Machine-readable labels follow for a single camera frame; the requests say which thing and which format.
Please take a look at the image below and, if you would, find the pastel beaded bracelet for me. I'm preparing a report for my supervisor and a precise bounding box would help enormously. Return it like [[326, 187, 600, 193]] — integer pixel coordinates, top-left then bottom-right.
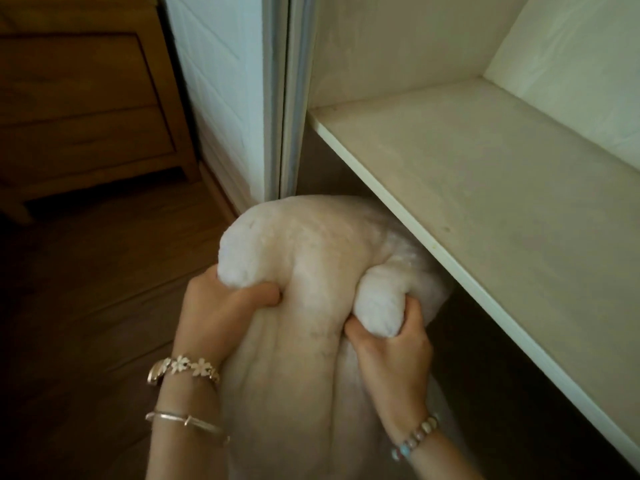
[[389, 413, 441, 463]]

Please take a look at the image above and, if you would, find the person's right hand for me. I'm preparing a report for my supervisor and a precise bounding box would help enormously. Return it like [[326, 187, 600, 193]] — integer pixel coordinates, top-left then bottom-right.
[[343, 294, 435, 431]]

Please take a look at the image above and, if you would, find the wooden nightstand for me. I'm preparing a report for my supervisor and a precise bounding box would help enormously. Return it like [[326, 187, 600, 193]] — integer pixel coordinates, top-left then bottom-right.
[[0, 0, 202, 225]]

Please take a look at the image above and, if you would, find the white sliding-door wardrobe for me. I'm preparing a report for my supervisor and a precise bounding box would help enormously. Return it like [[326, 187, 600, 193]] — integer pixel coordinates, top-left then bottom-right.
[[159, 0, 640, 480]]

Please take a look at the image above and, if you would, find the person's left hand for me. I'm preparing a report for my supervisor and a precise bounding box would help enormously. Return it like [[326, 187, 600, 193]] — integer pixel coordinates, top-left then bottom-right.
[[172, 264, 282, 371]]

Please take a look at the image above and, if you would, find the thin silver bangle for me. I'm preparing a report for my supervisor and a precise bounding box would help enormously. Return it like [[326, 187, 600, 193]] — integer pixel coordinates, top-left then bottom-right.
[[145, 409, 231, 445]]

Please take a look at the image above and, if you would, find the white fluffy pillow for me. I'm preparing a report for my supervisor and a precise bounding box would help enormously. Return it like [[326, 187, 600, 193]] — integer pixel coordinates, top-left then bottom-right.
[[216, 194, 471, 480]]

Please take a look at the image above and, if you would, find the gold flower link bracelet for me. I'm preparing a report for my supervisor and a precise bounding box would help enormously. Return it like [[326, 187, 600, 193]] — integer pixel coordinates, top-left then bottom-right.
[[146, 354, 221, 387]]

